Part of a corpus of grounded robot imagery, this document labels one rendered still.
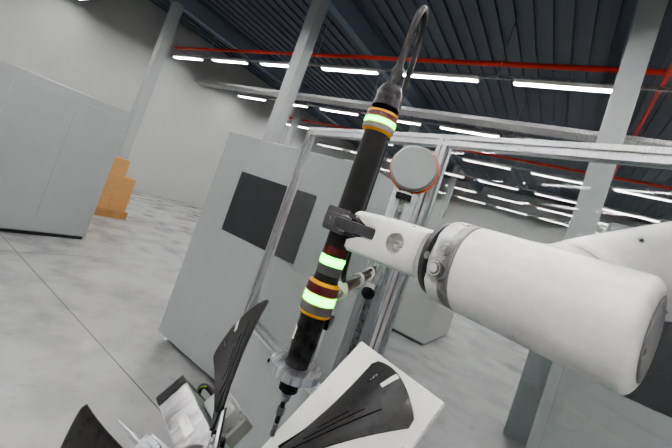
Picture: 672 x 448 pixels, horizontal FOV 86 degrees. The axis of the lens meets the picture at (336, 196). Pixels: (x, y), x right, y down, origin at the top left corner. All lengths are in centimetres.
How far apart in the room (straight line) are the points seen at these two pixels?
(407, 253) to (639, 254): 19
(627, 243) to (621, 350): 13
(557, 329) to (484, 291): 5
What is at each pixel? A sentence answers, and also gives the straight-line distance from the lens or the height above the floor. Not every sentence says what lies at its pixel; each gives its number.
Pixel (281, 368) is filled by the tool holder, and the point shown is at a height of 146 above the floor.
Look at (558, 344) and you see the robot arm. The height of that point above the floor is 163.
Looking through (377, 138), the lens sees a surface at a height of 178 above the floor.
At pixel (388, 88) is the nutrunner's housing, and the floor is 184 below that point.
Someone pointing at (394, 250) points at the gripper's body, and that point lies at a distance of 37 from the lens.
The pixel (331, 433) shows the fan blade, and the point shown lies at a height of 136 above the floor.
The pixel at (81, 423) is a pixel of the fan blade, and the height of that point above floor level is 113.
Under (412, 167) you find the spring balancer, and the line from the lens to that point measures 118.
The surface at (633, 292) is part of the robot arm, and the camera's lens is 30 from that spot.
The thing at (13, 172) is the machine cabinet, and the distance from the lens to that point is 609.
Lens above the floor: 167
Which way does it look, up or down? 2 degrees up
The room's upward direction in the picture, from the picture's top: 19 degrees clockwise
